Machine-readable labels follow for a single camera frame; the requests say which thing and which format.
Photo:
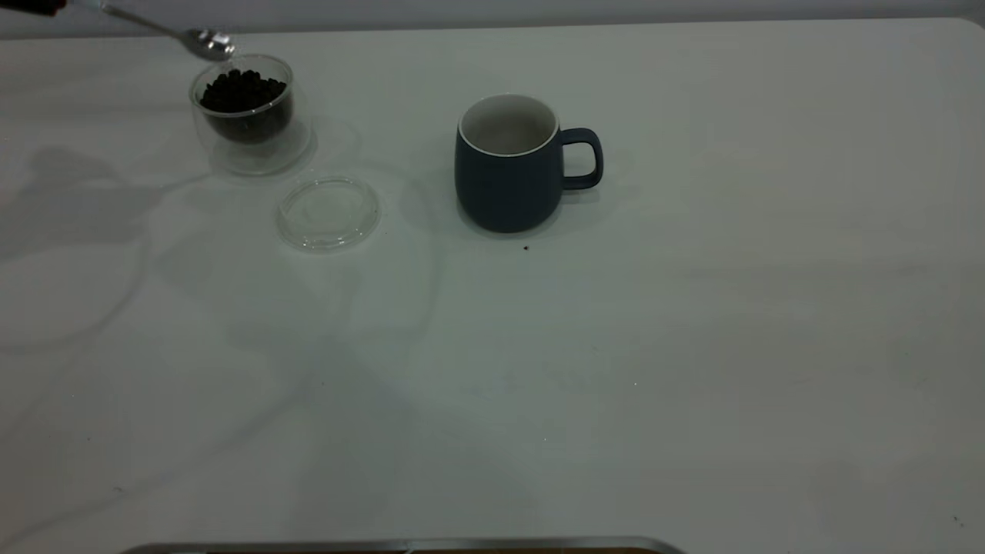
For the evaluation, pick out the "dark grey ceramic mug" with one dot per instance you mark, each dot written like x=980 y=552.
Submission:
x=504 y=192

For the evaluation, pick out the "dark coffee beans pile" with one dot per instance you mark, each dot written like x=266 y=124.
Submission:
x=245 y=96

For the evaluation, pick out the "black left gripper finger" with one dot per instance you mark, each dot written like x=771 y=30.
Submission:
x=27 y=6

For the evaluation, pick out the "clear double-wall glass jar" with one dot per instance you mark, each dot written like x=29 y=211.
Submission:
x=258 y=158

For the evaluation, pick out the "clear round glass lid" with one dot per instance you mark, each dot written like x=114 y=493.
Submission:
x=327 y=215

